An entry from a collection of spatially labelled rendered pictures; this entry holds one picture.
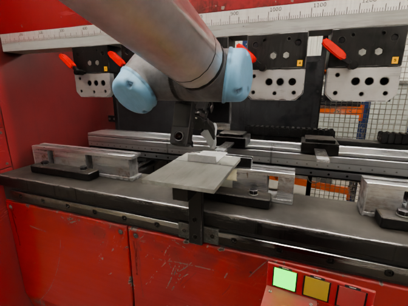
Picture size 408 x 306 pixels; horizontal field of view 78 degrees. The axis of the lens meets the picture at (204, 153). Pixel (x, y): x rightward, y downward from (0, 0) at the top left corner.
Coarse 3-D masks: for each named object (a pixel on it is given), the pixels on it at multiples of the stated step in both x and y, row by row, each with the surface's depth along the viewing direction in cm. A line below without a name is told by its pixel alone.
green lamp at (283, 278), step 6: (276, 270) 54; (282, 270) 53; (276, 276) 54; (282, 276) 54; (288, 276) 53; (294, 276) 53; (276, 282) 55; (282, 282) 54; (288, 282) 54; (294, 282) 53; (288, 288) 54; (294, 288) 53
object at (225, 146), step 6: (222, 132) 99; (228, 132) 99; (234, 132) 99; (240, 132) 99; (246, 132) 102; (216, 138) 98; (222, 138) 97; (228, 138) 96; (234, 138) 96; (240, 138) 95; (246, 138) 96; (216, 144) 99; (222, 144) 92; (228, 144) 91; (234, 144) 96; (240, 144) 95; (246, 144) 98; (216, 150) 84; (222, 150) 84
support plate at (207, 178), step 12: (180, 156) 78; (168, 168) 67; (180, 168) 67; (192, 168) 67; (204, 168) 67; (216, 168) 67; (228, 168) 67; (144, 180) 59; (156, 180) 58; (168, 180) 58; (180, 180) 58; (192, 180) 58; (204, 180) 58; (216, 180) 58
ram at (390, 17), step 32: (0, 0) 92; (32, 0) 87; (192, 0) 68; (224, 0) 66; (256, 0) 63; (288, 0) 61; (320, 0) 58; (0, 32) 95; (224, 32) 67; (256, 32) 65; (320, 32) 62
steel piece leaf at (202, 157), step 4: (200, 152) 82; (204, 152) 82; (208, 152) 82; (188, 156) 73; (192, 156) 72; (196, 156) 72; (200, 156) 71; (204, 156) 71; (208, 156) 70; (212, 156) 70; (216, 156) 77; (220, 156) 77; (188, 160) 73; (192, 160) 72; (196, 160) 72; (200, 160) 72; (204, 160) 71; (208, 160) 71; (212, 160) 70; (216, 160) 73
